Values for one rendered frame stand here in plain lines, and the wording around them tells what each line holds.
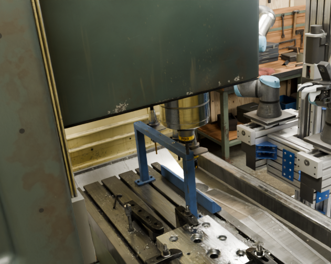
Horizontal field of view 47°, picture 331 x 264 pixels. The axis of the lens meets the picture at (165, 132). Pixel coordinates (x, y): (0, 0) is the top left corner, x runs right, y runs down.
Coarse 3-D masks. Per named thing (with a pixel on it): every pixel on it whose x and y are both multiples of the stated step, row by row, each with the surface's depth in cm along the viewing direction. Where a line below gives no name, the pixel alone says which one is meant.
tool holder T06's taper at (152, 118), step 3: (150, 111) 178; (153, 111) 178; (150, 114) 179; (153, 114) 178; (150, 117) 179; (153, 117) 179; (156, 117) 180; (150, 120) 180; (153, 120) 179; (156, 120) 180; (150, 123) 180; (153, 123) 179; (156, 123) 180
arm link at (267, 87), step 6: (264, 78) 223; (270, 78) 223; (276, 78) 224; (258, 84) 224; (264, 84) 221; (270, 84) 220; (276, 84) 220; (258, 90) 224; (264, 90) 222; (270, 90) 221; (276, 90) 222; (258, 96) 227; (264, 96) 224; (270, 96) 222; (276, 96) 223
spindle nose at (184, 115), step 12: (192, 96) 111; (204, 96) 114; (168, 108) 114; (180, 108) 113; (192, 108) 113; (204, 108) 115; (168, 120) 116; (180, 120) 114; (192, 120) 114; (204, 120) 117
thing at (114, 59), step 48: (48, 0) 80; (96, 0) 85; (144, 0) 91; (192, 0) 97; (240, 0) 105; (48, 48) 83; (96, 48) 88; (144, 48) 94; (192, 48) 101; (240, 48) 109; (96, 96) 91; (144, 96) 98
